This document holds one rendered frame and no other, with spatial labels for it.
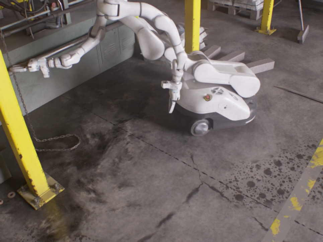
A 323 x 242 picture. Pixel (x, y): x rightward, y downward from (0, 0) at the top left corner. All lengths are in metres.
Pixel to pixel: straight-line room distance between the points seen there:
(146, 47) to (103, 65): 1.31
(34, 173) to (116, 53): 1.79
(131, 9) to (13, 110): 0.83
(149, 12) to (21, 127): 0.95
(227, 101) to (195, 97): 0.23
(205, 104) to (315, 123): 1.01
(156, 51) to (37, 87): 1.25
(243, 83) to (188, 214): 1.07
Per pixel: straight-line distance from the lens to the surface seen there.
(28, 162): 2.00
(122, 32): 3.41
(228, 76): 2.37
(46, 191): 2.19
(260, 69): 3.35
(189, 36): 2.82
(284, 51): 3.92
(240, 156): 2.32
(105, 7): 1.81
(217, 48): 3.59
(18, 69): 2.24
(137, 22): 2.07
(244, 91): 2.49
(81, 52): 2.24
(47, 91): 3.01
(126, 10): 1.81
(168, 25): 1.88
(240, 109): 2.37
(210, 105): 2.24
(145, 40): 2.07
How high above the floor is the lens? 1.59
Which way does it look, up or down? 37 degrees down
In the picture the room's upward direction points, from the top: 1 degrees counter-clockwise
